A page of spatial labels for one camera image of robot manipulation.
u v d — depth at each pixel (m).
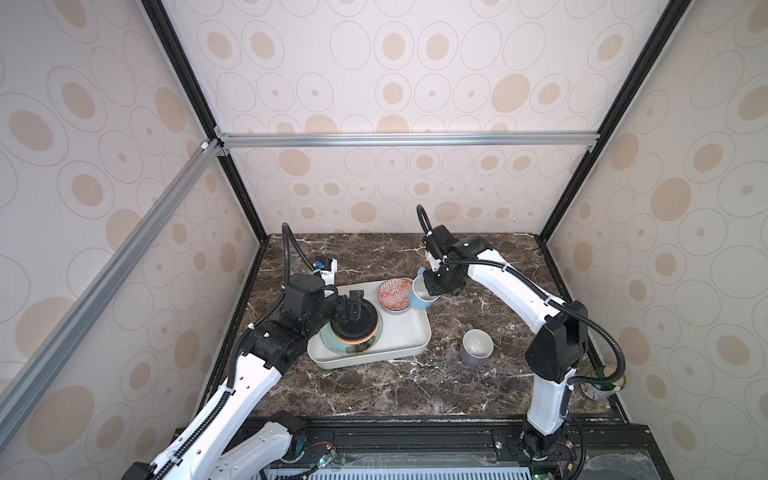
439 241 0.67
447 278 0.71
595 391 0.78
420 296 0.79
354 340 0.89
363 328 0.90
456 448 0.75
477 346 0.88
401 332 0.92
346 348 0.89
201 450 0.39
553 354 0.52
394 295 0.97
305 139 1.91
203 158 0.83
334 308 0.63
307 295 0.51
